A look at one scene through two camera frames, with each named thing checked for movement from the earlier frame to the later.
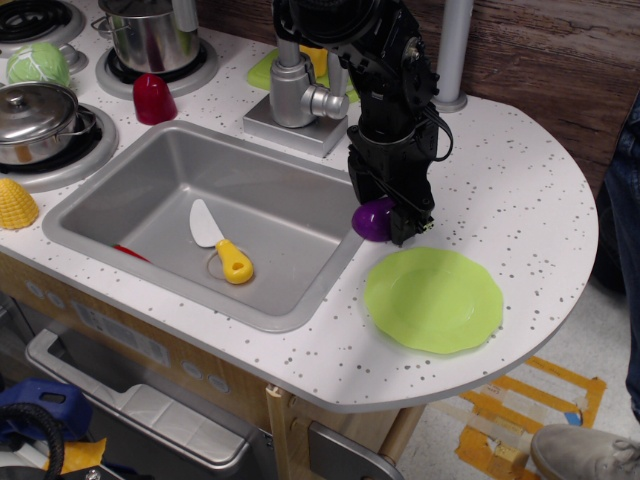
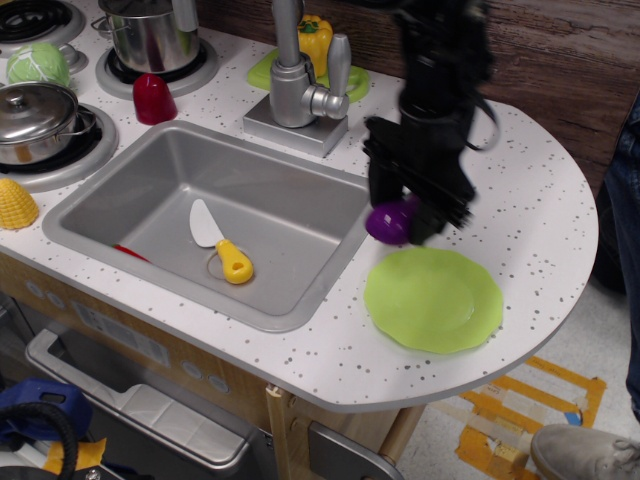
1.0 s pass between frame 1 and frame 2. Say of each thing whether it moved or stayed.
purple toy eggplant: moved
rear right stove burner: stayed
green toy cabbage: stayed
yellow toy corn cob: stayed
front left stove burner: stayed
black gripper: moved
